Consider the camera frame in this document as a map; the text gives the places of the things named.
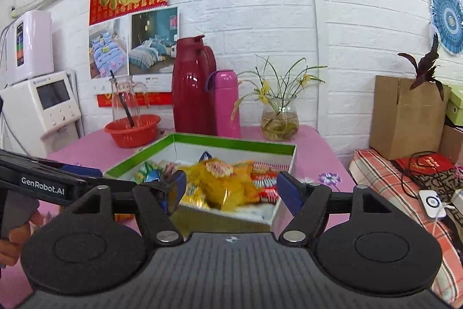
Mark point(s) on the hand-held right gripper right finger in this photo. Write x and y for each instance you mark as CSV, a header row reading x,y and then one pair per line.
x,y
289,191

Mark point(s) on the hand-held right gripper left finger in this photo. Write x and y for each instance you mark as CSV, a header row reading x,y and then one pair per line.
x,y
179,187

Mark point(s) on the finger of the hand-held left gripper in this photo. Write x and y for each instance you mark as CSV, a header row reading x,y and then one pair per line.
x,y
83,172

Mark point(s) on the red striped snack packet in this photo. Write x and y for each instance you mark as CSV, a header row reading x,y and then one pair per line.
x,y
266,181
269,166

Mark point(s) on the green white-print snack packet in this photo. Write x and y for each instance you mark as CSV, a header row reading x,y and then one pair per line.
x,y
148,172

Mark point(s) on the blue snack packet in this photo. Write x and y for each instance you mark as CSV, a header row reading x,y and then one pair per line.
x,y
204,156

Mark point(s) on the large yellow snack bag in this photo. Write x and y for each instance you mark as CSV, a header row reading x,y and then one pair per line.
x,y
220,186

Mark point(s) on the green cardboard box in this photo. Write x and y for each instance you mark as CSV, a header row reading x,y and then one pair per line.
x,y
231,146

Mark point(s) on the person's left hand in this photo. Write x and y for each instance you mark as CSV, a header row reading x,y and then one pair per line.
x,y
18,240

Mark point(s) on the red plastic basin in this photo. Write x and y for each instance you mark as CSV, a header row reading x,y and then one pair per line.
x,y
132,133

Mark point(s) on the white water dispenser with screen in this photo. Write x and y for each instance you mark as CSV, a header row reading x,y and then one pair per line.
x,y
47,110

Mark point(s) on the glass vase with green plant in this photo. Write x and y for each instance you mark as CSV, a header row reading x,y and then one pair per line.
x,y
280,113

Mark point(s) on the black stirring stick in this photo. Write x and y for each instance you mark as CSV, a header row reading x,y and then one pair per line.
x,y
123,99

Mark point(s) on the clear glass pitcher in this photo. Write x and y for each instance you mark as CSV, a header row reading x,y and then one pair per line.
x,y
126,95

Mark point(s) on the pink thermos bottle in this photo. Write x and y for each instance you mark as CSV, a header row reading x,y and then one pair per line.
x,y
226,104

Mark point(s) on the dark red thermos jug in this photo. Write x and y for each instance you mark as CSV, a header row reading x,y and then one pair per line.
x,y
193,88

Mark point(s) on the red plaid blanket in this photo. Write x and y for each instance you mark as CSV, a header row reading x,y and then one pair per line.
x,y
390,186

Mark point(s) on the white water purifier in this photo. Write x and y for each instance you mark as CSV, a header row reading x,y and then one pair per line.
x,y
29,46

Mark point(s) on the red envelope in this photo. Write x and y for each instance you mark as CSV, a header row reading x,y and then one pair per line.
x,y
423,163

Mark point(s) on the tall brown cardboard box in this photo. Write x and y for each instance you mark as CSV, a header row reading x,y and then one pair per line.
x,y
407,117

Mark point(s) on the white round-button device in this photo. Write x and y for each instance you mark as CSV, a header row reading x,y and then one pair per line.
x,y
431,203

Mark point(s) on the brown patterned bag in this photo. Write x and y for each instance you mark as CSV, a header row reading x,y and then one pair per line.
x,y
439,179

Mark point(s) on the small brown cardboard box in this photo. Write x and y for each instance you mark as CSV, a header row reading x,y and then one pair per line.
x,y
452,144

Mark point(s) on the dark purple leafy plant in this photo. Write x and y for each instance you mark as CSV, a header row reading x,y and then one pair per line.
x,y
427,66

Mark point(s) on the green lidded gift box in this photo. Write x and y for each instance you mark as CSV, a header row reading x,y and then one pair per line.
x,y
455,106

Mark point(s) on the red wall calendar poster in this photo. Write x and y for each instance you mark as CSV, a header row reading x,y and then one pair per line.
x,y
128,19

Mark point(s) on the white vertical wall pipe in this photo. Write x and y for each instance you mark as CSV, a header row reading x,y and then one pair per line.
x,y
311,23

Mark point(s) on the large blue round wall decoration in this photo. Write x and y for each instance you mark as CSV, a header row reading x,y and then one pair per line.
x,y
448,19

